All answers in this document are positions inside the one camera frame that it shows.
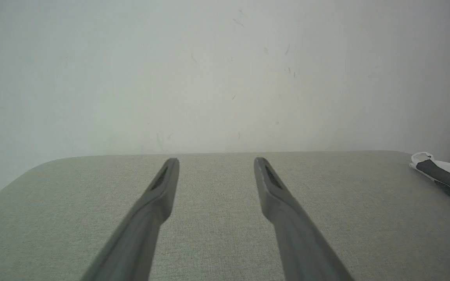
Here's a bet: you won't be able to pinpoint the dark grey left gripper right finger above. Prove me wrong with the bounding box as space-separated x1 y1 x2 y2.
254 157 355 281

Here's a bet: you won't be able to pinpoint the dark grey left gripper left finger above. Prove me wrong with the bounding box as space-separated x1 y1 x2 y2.
80 158 180 281

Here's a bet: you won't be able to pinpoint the white and black t-shirt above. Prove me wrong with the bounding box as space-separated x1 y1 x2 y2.
409 151 450 213

